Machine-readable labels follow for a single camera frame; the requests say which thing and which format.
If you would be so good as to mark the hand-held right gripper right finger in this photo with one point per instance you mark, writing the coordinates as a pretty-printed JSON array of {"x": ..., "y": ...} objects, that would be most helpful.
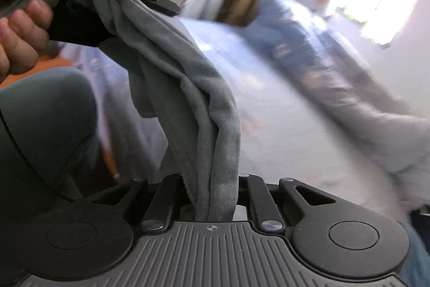
[{"x": 258, "y": 199}]

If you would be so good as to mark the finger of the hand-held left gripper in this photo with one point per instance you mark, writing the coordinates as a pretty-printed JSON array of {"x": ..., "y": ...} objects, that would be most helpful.
[{"x": 164, "y": 6}]

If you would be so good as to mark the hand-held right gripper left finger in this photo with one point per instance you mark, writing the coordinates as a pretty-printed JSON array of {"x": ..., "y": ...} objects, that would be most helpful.
[{"x": 166, "y": 196}]

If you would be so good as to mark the grey garment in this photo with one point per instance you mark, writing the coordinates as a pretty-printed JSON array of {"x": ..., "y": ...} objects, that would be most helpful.
[{"x": 201, "y": 105}]

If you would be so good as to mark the person's left hand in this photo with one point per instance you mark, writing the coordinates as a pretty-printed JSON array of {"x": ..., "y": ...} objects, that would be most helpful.
[{"x": 20, "y": 38}]

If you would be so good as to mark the blue printed bed sheet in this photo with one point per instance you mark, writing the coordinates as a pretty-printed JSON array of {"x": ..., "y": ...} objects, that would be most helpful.
[{"x": 268, "y": 98}]

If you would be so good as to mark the blue grey printed duvet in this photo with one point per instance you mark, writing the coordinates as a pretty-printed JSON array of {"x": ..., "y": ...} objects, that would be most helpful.
[{"x": 336, "y": 78}]

